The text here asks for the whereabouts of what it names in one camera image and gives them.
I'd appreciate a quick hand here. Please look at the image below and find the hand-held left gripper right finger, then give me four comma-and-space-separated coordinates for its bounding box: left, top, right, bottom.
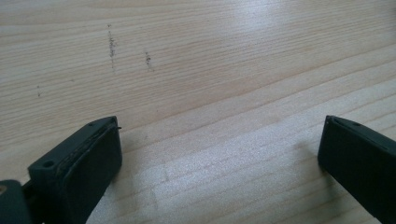
317, 115, 396, 224

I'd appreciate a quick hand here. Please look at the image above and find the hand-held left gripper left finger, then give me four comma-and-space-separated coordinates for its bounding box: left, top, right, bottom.
21, 116, 123, 224

